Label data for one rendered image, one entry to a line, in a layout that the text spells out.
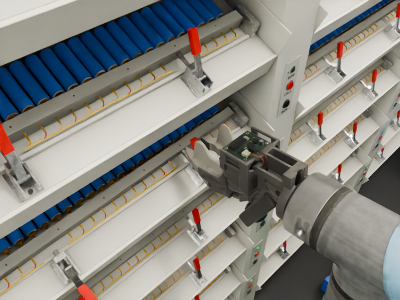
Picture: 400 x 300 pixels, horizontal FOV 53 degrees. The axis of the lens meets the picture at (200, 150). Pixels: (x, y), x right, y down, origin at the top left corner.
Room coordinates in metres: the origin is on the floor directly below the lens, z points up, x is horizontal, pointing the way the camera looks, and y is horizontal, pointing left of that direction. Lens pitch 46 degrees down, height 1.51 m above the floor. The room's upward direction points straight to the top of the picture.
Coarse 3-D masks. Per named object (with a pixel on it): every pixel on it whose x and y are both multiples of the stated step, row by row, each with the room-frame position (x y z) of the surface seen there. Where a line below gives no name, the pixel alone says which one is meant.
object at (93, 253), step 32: (96, 192) 0.41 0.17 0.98; (128, 192) 0.42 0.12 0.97; (160, 192) 0.43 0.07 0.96; (192, 192) 0.44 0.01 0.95; (128, 224) 0.37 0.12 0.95; (160, 224) 0.40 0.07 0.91; (0, 256) 0.30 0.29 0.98; (96, 256) 0.31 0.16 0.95; (0, 288) 0.25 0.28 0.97; (32, 288) 0.26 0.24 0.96; (64, 288) 0.26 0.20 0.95
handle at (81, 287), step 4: (64, 268) 0.28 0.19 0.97; (68, 268) 0.28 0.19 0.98; (72, 268) 0.28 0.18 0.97; (68, 272) 0.28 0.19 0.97; (72, 272) 0.28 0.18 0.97; (68, 276) 0.27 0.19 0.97; (72, 276) 0.27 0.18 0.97; (76, 276) 0.27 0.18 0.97; (72, 280) 0.26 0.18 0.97; (76, 280) 0.26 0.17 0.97; (80, 280) 0.26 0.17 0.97; (76, 284) 0.26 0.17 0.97; (80, 284) 0.26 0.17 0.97; (84, 284) 0.26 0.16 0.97; (80, 288) 0.25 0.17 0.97; (84, 288) 0.25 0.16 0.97; (88, 288) 0.25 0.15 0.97; (80, 292) 0.25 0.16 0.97; (84, 292) 0.25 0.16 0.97; (88, 292) 0.25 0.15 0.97; (84, 296) 0.24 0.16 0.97; (88, 296) 0.24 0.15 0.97; (92, 296) 0.24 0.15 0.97
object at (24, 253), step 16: (224, 112) 0.59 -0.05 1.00; (208, 128) 0.55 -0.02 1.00; (176, 144) 0.51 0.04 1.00; (160, 160) 0.47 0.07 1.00; (128, 176) 0.43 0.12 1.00; (144, 176) 0.44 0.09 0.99; (112, 192) 0.40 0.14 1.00; (80, 208) 0.37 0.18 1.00; (96, 208) 0.37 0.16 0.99; (64, 224) 0.34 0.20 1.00; (80, 224) 0.35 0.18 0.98; (96, 224) 0.36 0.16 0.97; (32, 240) 0.31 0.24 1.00; (48, 240) 0.31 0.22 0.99; (16, 256) 0.29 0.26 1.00; (32, 256) 0.30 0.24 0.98; (0, 272) 0.26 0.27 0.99
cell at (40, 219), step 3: (42, 213) 0.36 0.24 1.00; (39, 216) 0.35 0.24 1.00; (42, 216) 0.35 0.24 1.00; (45, 216) 0.35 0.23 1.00; (33, 219) 0.35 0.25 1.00; (36, 219) 0.34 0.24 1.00; (39, 219) 0.34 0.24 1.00; (42, 219) 0.35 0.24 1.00; (45, 219) 0.35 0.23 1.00; (36, 222) 0.34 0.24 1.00; (39, 222) 0.34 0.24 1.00; (42, 222) 0.34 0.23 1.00; (45, 222) 0.34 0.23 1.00; (36, 225) 0.34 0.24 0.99; (39, 225) 0.34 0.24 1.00; (42, 225) 0.34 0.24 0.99
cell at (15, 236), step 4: (12, 232) 0.32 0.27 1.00; (16, 232) 0.32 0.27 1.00; (20, 232) 0.33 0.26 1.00; (8, 236) 0.32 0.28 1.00; (12, 236) 0.32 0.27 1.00; (16, 236) 0.32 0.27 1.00; (20, 236) 0.32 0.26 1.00; (12, 240) 0.31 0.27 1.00; (16, 240) 0.31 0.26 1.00; (12, 244) 0.31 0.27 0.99
